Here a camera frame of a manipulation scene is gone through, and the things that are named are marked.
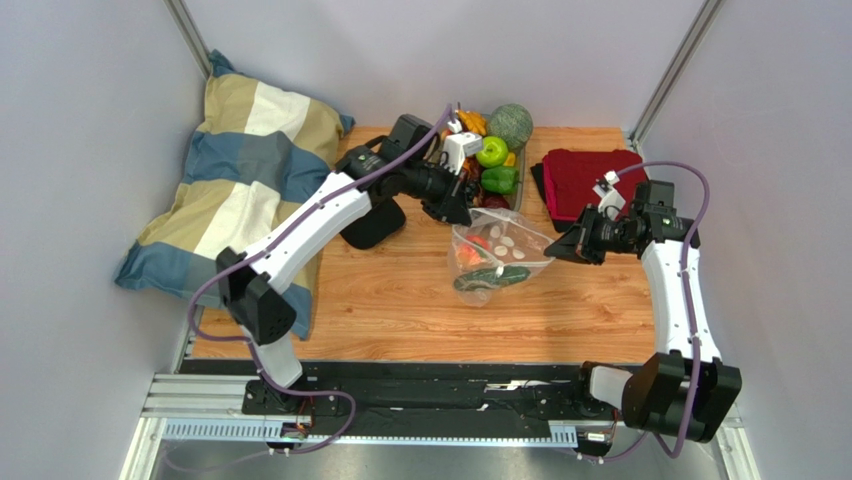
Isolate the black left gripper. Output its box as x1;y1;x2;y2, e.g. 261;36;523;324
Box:
401;160;472;229

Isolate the clear polka dot zip bag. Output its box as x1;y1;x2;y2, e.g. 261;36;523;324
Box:
447;208;553;307

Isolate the green cucumber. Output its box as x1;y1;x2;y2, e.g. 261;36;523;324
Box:
453;265;532;292

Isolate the peach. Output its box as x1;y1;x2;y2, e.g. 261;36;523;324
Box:
455;235;490;268

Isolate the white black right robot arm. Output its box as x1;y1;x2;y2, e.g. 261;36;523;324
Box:
545;180;742;443

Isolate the red apple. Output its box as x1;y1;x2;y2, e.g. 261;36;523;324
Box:
481;193;511;210

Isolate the grey fruit basket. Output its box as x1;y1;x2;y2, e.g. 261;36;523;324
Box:
424;107;527;210

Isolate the green bell pepper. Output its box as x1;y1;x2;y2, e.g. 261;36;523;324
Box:
480;166;519;195

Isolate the red folded cloth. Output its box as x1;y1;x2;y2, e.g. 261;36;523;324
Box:
530;149;642;233

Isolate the green apple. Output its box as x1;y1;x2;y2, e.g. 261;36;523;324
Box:
476;136;510;169

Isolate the black cap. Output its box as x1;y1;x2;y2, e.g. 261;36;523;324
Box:
340;199;406;250

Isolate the green cantaloupe melon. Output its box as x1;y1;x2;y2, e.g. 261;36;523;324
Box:
486;103;534;150

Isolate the striped blue beige pillow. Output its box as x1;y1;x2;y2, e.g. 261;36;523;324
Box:
113;50;355;300

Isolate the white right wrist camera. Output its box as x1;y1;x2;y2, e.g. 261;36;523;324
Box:
593;171;626;220

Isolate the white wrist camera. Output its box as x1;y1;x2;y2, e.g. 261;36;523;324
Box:
439;120;484;175
593;171;626;220

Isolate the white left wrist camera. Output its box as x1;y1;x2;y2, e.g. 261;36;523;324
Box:
439;120;484;175

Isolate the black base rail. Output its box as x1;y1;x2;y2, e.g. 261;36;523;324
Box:
179;359;620;439

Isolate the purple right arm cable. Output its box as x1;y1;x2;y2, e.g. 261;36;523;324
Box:
575;160;712;465

